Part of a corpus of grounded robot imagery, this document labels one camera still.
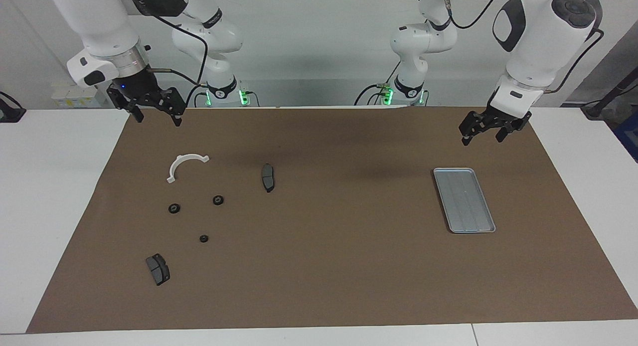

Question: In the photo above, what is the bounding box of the silver metal tray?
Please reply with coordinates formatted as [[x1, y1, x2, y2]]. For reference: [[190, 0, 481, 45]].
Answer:
[[433, 168, 496, 234]]

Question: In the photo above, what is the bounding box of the black stand leg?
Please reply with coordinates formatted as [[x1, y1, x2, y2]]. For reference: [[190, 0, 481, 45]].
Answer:
[[581, 79, 638, 120]]

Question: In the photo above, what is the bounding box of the long curved grey brake pad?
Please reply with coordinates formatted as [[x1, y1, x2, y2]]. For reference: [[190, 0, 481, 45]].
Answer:
[[261, 163, 276, 193]]

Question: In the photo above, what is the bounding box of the blue crate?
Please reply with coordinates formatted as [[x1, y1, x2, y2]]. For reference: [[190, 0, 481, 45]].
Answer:
[[612, 112, 638, 163]]

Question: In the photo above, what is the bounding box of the short grey brake pad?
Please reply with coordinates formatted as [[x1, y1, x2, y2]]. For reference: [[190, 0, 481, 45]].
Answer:
[[146, 253, 170, 286]]

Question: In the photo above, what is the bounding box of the brown paper table mat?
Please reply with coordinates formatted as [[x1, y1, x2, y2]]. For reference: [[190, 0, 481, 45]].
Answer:
[[26, 106, 638, 334]]

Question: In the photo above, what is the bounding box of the black base cable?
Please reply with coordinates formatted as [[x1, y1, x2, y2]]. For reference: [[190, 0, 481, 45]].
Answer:
[[355, 61, 402, 106], [185, 84, 210, 107]]

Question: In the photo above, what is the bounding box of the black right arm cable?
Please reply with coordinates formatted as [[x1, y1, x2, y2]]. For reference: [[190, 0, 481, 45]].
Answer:
[[125, 0, 210, 107]]

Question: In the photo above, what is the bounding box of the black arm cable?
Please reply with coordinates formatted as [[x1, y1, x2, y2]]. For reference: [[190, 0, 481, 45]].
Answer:
[[125, 0, 210, 107], [441, 0, 605, 95]]

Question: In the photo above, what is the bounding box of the white semicircular plastic bracket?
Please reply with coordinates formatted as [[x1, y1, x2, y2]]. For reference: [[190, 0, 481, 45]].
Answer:
[[166, 154, 210, 184]]

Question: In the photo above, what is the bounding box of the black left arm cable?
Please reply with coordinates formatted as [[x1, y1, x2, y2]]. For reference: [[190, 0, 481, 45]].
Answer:
[[441, 0, 605, 95]]

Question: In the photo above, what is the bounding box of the black clamp mount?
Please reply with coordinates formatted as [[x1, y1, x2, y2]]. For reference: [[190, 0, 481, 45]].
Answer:
[[0, 91, 26, 123]]

